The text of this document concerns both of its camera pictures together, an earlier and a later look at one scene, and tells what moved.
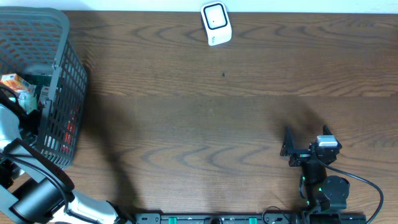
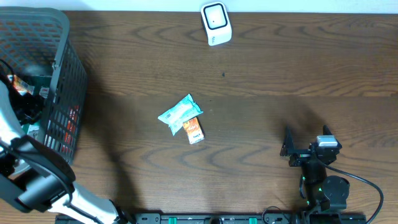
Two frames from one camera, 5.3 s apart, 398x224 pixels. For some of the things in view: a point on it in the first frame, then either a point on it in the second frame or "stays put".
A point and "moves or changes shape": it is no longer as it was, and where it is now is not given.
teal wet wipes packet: (27, 100) moves or changes shape
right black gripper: (300, 155) stays put
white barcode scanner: (217, 22) stays put
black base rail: (250, 218) stays put
